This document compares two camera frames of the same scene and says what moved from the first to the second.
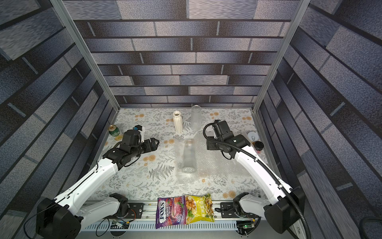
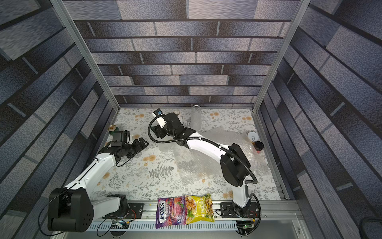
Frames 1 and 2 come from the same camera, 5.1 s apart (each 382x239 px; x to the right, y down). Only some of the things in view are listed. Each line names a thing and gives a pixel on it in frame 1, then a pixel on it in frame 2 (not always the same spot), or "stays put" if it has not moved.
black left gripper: (148, 143) to (140, 148)
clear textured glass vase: (196, 121) stays put
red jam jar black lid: (258, 146) stays put
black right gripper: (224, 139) to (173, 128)
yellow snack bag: (199, 207) stays put
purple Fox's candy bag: (170, 211) stays put
